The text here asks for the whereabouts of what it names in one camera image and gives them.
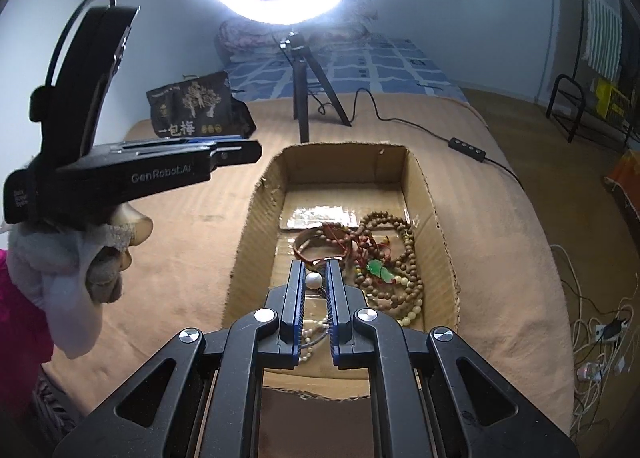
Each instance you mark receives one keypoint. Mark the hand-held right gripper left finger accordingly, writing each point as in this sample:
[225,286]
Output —
[300,298]

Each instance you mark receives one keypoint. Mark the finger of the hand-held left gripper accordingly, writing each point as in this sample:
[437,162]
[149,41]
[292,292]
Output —
[165,141]
[240,151]

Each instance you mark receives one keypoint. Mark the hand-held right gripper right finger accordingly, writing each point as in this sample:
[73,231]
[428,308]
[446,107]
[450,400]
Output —
[332,298]

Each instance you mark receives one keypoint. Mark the pearl earring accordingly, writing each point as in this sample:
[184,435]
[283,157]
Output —
[314,280]

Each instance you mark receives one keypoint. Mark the metal bangle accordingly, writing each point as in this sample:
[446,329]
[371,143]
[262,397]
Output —
[315,338]

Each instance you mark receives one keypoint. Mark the cardboard box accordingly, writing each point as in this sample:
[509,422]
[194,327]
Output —
[260,218]

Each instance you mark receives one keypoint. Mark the person's left forearm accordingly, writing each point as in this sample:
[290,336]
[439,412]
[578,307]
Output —
[55,278]

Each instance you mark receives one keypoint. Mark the person's left hand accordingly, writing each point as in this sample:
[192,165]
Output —
[137,228]

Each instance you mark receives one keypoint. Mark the black snack bag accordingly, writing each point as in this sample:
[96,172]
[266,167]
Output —
[200,102]

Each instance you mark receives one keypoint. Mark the black tripod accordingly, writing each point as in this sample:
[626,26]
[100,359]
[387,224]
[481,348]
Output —
[302,102]

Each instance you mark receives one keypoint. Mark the folded floral quilt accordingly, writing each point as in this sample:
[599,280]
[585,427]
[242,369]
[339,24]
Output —
[240,37]

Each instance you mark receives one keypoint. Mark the blue patterned bedsheet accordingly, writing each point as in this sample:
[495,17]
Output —
[380,67]

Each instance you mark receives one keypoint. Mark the pink clothing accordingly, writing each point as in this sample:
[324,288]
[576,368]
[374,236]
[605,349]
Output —
[20,338]

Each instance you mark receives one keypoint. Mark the grey patterned clothing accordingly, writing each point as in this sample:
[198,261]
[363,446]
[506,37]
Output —
[52,403]

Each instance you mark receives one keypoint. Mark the black plug adapter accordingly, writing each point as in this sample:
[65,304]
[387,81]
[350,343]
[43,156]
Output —
[616,329]

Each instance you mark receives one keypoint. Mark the black shoe rack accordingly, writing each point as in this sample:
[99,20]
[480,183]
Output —
[565,102]

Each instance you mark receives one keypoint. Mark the orange patterned box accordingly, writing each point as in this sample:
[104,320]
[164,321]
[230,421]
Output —
[627,182]

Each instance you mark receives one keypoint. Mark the yellow box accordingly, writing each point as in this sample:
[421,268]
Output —
[612,97]

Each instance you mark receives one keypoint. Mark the black clothes rack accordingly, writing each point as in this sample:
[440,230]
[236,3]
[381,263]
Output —
[580,12]

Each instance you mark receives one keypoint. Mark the white striped hanging garment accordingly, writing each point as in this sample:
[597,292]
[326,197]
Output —
[602,27]

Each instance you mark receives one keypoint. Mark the dark hanging clothes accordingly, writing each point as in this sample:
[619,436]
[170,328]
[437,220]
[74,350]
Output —
[631,52]

